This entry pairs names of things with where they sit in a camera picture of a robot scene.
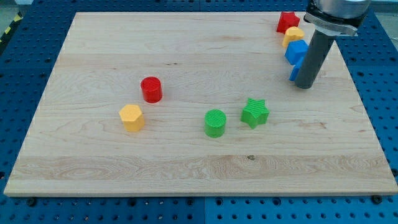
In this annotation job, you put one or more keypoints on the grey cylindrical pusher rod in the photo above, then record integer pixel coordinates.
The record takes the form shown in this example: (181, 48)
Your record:
(318, 49)

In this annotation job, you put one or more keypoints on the blue triangle block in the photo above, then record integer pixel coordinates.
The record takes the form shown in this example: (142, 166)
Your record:
(296, 69)

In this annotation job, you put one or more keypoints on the blue cube block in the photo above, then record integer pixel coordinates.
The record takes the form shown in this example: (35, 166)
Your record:
(295, 51)

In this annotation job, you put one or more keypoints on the yellow heart block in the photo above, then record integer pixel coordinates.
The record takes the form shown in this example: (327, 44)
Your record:
(292, 34)

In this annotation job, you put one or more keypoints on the red star block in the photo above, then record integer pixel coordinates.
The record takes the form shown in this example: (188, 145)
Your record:
(287, 20)

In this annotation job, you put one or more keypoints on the green star block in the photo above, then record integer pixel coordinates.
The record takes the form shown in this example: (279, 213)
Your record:
(255, 113)

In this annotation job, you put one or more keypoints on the green cylinder block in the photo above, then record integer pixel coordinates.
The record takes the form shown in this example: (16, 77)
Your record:
(215, 121)

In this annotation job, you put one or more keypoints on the red cylinder block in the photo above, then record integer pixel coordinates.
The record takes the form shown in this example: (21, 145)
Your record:
(151, 89)

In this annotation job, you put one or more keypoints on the wooden board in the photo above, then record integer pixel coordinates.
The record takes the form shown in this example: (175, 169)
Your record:
(316, 142)

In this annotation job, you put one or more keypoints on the yellow hexagon block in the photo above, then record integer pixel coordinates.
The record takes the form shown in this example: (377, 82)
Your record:
(132, 118)

